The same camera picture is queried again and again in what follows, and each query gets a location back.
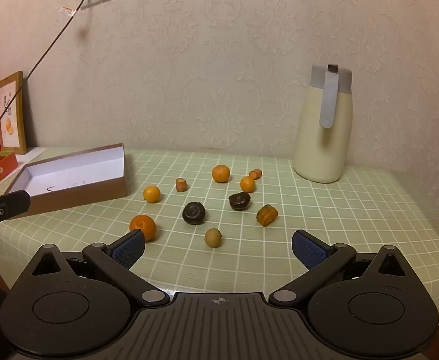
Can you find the brown cardboard box white inside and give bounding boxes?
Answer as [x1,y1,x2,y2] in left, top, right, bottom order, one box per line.
[7,142,128,220]

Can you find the green checked tablecloth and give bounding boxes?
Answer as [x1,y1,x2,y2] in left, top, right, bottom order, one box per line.
[0,146,439,327]

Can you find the wooden framed picture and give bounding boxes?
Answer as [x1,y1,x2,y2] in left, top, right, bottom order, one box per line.
[0,70,28,155]

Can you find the orange brown fruit piece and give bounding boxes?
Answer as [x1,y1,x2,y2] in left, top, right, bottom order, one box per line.
[256,204,279,228]

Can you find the round dark brown fruit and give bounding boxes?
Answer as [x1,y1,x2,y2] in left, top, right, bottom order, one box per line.
[182,202,206,226]

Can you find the black power cable with plug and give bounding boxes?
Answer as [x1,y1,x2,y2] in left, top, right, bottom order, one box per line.
[0,0,95,148]

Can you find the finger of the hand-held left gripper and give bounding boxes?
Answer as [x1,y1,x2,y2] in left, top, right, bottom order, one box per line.
[0,190,32,221]

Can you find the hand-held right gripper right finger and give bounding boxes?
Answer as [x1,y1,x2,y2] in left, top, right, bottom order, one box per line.
[268,229,410,307]

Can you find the large orange tangerine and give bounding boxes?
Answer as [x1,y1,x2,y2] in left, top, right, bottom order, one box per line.
[129,214,157,242]

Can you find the lumpy dark brown fruit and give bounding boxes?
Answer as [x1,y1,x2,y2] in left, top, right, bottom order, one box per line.
[228,191,252,211]

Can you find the cream thermos jug grey lid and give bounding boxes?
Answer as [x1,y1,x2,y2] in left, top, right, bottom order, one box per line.
[292,64,353,184]

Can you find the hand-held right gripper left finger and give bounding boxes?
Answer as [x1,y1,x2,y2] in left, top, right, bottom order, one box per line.
[29,229,171,307]

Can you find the tan round longan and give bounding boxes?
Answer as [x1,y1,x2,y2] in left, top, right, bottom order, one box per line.
[204,228,223,248]

